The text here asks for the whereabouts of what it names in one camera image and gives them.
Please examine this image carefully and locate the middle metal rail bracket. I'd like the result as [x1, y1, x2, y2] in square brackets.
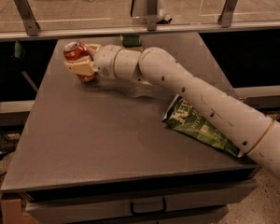
[147, 0, 158, 31]

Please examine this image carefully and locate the black drawer handle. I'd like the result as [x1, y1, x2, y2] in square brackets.
[130, 198, 167, 216]

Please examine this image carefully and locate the left metal rail bracket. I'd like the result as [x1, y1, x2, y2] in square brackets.
[13, 0, 40, 36]

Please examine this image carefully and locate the grey drawer with handle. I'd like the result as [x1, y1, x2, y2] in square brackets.
[25, 179, 257, 224]

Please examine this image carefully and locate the metal rail bracket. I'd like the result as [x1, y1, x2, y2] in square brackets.
[217, 0, 238, 28]
[13, 0, 40, 36]
[147, 0, 158, 31]

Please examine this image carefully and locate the green yellow sponge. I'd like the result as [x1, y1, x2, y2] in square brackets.
[120, 34, 143, 51]

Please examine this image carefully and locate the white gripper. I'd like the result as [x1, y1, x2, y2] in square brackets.
[64, 44, 122, 79]

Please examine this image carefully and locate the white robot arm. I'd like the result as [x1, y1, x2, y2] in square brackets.
[63, 41, 280, 179]

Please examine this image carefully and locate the red coke can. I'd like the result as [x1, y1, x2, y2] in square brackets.
[63, 41, 97, 83]

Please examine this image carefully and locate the right metal rail bracket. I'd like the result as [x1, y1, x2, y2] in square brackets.
[217, 0, 238, 28]

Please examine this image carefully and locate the green jalapeno chips bag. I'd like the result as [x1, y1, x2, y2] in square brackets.
[162, 95, 244, 158]

